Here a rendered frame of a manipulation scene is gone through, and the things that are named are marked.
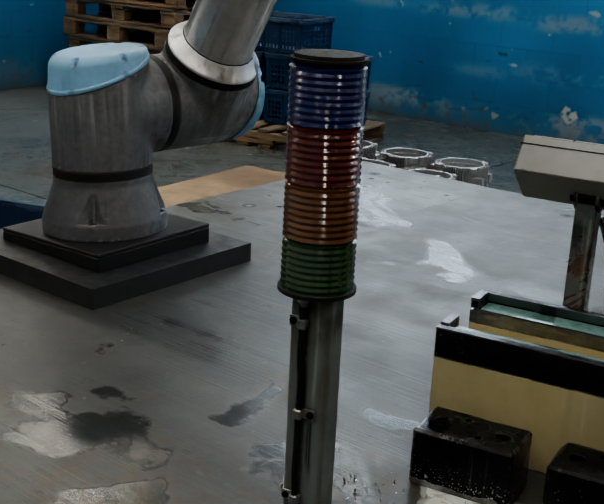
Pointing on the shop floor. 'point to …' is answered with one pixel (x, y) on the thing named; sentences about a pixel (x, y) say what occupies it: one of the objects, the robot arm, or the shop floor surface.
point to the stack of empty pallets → (142, 19)
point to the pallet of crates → (276, 105)
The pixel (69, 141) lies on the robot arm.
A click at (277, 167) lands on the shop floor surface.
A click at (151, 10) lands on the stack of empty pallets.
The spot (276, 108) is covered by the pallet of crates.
